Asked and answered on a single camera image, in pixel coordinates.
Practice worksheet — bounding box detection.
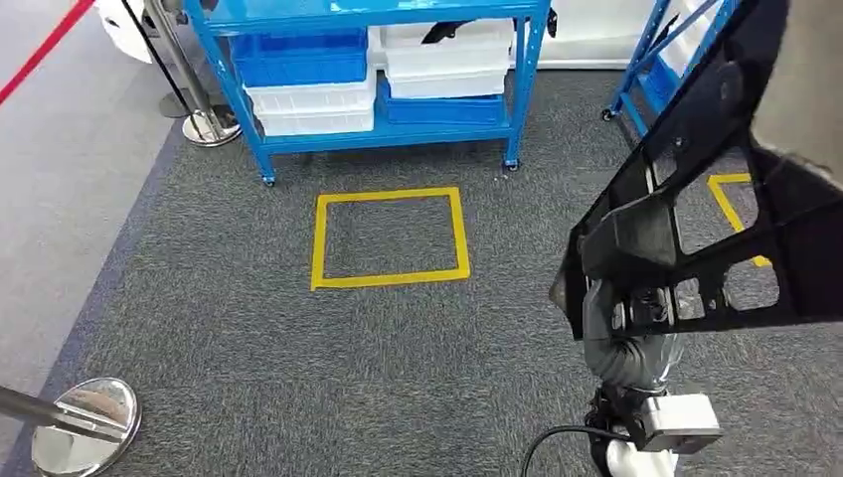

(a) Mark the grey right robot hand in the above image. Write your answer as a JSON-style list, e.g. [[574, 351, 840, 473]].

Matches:
[[583, 279, 686, 397]]

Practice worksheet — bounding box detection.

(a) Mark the black plastic mounting plate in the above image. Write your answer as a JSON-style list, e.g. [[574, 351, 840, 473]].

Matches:
[[548, 0, 843, 342]]

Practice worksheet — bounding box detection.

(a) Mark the yellow floor tape square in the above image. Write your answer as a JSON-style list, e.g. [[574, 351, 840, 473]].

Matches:
[[706, 172, 773, 269], [309, 187, 472, 292]]

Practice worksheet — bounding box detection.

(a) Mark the blue plastic bin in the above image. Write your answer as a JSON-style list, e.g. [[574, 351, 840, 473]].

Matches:
[[230, 29, 370, 88], [378, 79, 508, 126], [645, 59, 683, 103]]

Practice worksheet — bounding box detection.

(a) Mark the blue metal shelf rack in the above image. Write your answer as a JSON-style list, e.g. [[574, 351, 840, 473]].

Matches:
[[600, 0, 743, 139], [183, 0, 553, 188]]

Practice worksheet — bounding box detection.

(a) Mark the white plastic bin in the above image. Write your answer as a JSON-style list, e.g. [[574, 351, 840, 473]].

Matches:
[[244, 69, 378, 114], [658, 0, 719, 77], [385, 64, 510, 100], [367, 18, 516, 73], [253, 104, 377, 137]]

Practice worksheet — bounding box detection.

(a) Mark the grey robot body panel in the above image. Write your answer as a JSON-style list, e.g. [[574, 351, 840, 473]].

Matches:
[[751, 0, 843, 192]]

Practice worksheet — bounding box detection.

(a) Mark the red barrier belt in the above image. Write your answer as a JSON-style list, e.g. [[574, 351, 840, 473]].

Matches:
[[0, 0, 96, 106]]

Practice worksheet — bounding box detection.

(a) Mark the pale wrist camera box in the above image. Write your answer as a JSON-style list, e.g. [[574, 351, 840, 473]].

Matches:
[[637, 393, 724, 455]]

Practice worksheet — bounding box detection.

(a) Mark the black camera cable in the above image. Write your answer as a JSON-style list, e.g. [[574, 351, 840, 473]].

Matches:
[[520, 425, 633, 477]]

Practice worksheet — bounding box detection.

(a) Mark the chrome stanchion post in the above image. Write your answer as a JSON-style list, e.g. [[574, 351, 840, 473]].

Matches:
[[0, 377, 143, 477], [141, 0, 244, 148]]

